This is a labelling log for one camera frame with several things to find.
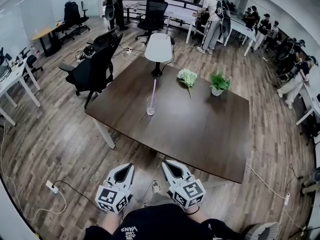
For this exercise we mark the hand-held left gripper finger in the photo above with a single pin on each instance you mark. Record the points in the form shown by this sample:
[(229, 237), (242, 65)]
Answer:
[(131, 180), (112, 177)]

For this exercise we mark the clear drinking glass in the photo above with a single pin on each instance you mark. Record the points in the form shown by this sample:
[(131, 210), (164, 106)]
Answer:
[(149, 109)]

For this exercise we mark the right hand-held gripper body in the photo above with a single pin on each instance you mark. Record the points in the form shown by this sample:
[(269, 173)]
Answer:
[(190, 192)]

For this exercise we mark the black monitor on arm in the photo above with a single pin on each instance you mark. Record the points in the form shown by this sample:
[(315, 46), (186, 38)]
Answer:
[(2, 56)]

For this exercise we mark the white shade table lamp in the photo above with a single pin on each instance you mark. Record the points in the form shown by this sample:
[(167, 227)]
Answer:
[(158, 47)]

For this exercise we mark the round wooden table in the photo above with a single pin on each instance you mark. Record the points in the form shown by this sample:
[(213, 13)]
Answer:
[(43, 32)]

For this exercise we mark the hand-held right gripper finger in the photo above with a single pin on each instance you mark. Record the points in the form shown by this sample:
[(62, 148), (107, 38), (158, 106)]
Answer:
[(185, 171), (167, 179)]

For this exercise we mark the pink plastic straw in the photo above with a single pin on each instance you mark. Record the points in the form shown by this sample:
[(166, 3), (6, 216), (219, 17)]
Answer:
[(154, 89)]

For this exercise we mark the person's right shoe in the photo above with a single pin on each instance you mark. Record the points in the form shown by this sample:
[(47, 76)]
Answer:
[(156, 186)]

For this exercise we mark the white flower bouquet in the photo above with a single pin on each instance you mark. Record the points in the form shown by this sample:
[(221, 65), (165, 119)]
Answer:
[(187, 76)]

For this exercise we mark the person's black t-shirt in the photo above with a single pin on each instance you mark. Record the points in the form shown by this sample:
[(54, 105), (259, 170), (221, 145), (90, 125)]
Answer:
[(160, 219)]

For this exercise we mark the person's left forearm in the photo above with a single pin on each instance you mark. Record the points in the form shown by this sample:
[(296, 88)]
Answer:
[(110, 222)]

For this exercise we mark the person's grey trousers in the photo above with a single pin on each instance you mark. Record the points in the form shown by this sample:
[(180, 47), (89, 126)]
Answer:
[(160, 199)]

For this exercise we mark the person's right forearm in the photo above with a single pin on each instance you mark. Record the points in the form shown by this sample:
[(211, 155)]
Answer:
[(201, 217)]

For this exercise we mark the person's shoe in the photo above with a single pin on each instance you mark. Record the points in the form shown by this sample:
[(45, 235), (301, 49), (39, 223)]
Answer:
[(145, 205), (156, 186)]

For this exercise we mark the table with patterned cloth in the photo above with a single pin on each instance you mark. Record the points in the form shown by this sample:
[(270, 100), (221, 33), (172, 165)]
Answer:
[(131, 4)]

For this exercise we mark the black office chair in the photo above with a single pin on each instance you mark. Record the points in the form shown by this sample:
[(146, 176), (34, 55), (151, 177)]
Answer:
[(155, 9), (92, 69), (71, 12), (31, 60)]

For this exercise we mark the white desk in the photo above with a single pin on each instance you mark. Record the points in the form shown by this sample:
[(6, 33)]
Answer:
[(12, 77)]

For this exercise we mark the green plant in white pot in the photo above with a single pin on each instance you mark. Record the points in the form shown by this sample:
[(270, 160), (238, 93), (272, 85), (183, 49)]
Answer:
[(217, 91)]

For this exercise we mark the black wrist band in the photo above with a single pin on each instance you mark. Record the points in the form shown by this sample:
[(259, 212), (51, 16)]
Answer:
[(196, 212)]

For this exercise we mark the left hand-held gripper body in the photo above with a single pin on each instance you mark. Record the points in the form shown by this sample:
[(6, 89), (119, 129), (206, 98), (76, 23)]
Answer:
[(107, 197)]

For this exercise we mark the white table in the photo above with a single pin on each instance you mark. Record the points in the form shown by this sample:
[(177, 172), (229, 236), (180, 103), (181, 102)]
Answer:
[(312, 94), (181, 12), (240, 27)]

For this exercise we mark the grey ribbed object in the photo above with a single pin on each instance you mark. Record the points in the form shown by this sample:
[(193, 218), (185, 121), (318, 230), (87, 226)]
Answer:
[(265, 230)]

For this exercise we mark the person's left shoe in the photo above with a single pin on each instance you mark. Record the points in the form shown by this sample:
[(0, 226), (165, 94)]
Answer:
[(145, 205)]

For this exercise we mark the white power strip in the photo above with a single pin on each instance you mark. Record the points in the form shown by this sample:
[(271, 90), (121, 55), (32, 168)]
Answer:
[(287, 199), (52, 186), (128, 50)]

